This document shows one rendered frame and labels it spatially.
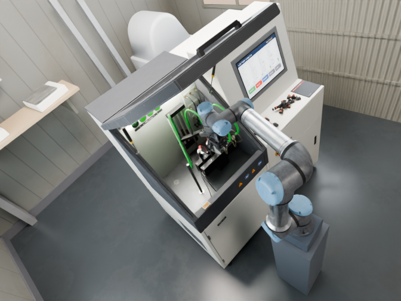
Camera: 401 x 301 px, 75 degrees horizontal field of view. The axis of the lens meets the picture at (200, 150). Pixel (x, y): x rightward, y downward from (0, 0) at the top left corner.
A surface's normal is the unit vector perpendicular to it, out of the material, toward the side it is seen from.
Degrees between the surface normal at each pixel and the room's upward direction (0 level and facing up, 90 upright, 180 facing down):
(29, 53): 90
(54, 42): 90
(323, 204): 0
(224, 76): 76
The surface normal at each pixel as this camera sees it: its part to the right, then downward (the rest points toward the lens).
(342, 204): -0.27, -0.64
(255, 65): 0.57, 0.25
